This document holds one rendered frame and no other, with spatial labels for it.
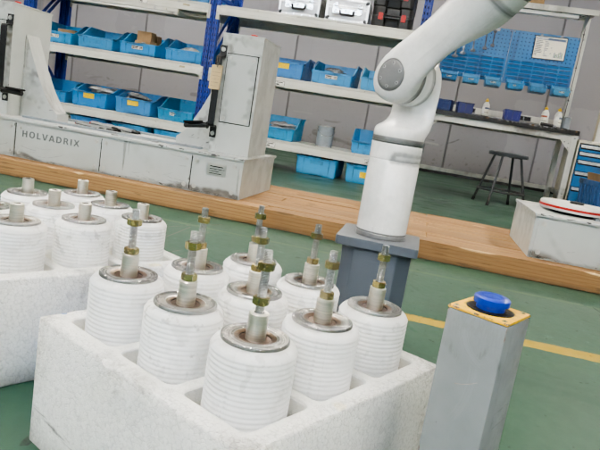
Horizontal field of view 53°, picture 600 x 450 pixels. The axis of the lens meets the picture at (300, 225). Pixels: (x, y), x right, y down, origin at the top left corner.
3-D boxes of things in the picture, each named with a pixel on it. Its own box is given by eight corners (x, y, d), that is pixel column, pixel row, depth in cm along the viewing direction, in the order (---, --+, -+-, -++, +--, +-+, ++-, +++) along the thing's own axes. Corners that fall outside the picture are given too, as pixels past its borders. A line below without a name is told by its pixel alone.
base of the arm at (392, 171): (358, 227, 117) (374, 139, 114) (405, 236, 115) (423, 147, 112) (352, 234, 108) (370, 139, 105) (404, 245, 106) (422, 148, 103)
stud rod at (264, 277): (252, 317, 64) (262, 249, 63) (258, 315, 65) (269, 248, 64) (258, 320, 63) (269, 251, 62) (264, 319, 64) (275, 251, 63)
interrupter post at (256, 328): (249, 335, 66) (254, 306, 66) (269, 340, 65) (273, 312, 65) (239, 341, 64) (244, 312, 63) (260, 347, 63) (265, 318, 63)
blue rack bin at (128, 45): (141, 58, 596) (144, 37, 592) (177, 64, 589) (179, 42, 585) (116, 52, 547) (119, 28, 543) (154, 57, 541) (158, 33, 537)
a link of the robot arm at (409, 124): (408, 56, 112) (390, 148, 115) (378, 46, 105) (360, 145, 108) (451, 59, 106) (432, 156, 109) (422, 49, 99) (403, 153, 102)
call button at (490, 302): (479, 304, 71) (483, 288, 70) (512, 316, 68) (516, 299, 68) (465, 310, 68) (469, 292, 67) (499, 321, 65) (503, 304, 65)
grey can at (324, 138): (316, 145, 549) (320, 124, 546) (333, 147, 546) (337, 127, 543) (312, 145, 534) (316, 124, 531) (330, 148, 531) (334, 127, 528)
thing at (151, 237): (139, 297, 125) (149, 212, 122) (165, 312, 119) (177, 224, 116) (96, 303, 118) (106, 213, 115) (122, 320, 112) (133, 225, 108)
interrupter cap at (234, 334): (237, 322, 69) (238, 316, 69) (298, 339, 67) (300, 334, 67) (207, 342, 62) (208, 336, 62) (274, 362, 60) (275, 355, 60)
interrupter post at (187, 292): (187, 311, 70) (190, 284, 70) (170, 304, 71) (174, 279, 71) (199, 306, 72) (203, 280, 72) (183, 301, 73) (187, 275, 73)
